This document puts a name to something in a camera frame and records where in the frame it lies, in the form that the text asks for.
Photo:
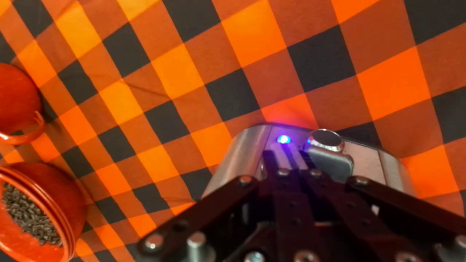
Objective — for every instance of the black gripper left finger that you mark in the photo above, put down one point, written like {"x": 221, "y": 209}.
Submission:
{"x": 241, "y": 219}

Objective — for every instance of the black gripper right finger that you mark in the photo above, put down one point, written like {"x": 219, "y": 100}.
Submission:
{"x": 349, "y": 219}

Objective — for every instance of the orange cup with dark grains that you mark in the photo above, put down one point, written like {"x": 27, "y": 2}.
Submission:
{"x": 33, "y": 213}

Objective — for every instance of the orange black checkered cloth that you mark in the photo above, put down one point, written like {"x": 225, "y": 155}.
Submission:
{"x": 193, "y": 68}

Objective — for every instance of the silver toaster lever knob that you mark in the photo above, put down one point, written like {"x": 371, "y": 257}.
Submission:
{"x": 329, "y": 151}

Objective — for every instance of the silver toaster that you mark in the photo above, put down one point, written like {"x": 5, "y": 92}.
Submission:
{"x": 241, "y": 155}

